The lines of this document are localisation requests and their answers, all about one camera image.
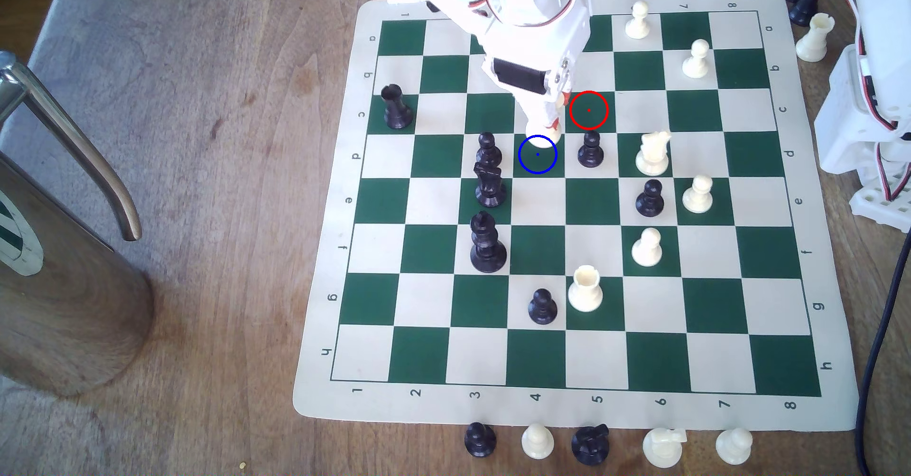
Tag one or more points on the white chess bishop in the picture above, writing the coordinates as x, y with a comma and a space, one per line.
546, 136

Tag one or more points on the black chess rook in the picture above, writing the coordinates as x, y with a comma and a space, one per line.
396, 111

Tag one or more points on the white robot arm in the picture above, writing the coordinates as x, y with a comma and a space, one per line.
847, 120

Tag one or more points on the white chess knight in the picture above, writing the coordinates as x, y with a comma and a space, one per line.
653, 157
663, 449

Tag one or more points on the black chess king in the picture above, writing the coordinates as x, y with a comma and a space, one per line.
487, 249

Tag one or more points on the white chess pawn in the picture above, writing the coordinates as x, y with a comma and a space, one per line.
638, 26
734, 447
647, 250
696, 64
698, 198
537, 444

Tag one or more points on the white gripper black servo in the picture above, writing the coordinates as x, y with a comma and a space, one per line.
521, 74

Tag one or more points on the black chess knight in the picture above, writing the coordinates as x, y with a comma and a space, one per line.
591, 446
489, 188

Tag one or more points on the black chess bishop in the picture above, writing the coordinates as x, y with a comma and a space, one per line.
804, 10

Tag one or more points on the black pawn column 3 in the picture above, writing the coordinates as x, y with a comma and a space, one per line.
488, 150

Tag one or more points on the white chess rook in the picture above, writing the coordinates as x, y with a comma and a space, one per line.
585, 292
813, 40

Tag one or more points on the green and white chess mat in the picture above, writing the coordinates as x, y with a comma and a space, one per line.
427, 298

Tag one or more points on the black chess pawn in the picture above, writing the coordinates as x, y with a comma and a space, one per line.
480, 442
650, 202
542, 309
590, 153

